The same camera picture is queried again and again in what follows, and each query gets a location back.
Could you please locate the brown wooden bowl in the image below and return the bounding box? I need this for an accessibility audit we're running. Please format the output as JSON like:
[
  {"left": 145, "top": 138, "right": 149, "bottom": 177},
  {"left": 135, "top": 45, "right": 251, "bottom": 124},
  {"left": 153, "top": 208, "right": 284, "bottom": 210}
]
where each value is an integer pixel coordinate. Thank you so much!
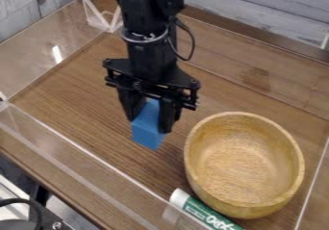
[{"left": 183, "top": 112, "right": 306, "bottom": 219}]

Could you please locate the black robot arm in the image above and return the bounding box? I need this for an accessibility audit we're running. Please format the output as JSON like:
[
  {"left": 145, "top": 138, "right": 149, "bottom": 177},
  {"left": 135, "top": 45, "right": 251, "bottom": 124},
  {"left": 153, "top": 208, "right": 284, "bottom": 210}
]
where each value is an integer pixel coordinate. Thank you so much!
[{"left": 103, "top": 0, "right": 200, "bottom": 134}]

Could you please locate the blue rectangular block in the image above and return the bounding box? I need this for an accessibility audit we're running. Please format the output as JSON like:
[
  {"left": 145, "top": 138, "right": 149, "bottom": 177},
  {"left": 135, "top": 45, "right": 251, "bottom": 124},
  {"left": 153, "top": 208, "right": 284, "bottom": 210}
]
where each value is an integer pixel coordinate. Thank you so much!
[{"left": 131, "top": 99, "right": 165, "bottom": 150}]

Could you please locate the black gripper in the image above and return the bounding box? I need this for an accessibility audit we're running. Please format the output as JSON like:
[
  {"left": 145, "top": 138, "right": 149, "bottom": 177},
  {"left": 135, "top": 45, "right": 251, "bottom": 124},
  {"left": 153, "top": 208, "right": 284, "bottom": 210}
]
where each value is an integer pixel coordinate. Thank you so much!
[{"left": 103, "top": 38, "right": 200, "bottom": 134}]

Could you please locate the green expo marker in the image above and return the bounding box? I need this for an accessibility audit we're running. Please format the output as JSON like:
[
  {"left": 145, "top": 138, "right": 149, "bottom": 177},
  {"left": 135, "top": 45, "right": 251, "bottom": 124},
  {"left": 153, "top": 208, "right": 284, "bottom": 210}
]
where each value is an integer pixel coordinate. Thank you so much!
[{"left": 169, "top": 189, "right": 246, "bottom": 230}]

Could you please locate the black cable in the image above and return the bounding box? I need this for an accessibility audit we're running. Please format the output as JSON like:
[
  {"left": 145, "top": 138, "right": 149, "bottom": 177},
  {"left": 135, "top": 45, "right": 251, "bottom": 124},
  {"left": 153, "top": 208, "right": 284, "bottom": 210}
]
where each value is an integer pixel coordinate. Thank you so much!
[{"left": 167, "top": 16, "right": 196, "bottom": 63}]

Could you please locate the black metal table bracket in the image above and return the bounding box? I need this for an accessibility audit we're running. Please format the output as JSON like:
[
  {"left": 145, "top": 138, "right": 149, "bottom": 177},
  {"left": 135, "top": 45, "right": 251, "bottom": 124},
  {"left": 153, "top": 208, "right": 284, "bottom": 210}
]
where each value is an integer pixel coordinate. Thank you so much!
[{"left": 29, "top": 185, "right": 74, "bottom": 230}]

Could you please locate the clear acrylic enclosure wall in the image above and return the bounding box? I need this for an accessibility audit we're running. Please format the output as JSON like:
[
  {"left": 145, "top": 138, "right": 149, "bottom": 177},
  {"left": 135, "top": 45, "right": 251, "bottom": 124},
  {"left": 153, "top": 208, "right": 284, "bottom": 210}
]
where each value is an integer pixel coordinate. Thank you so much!
[{"left": 0, "top": 1, "right": 329, "bottom": 230}]

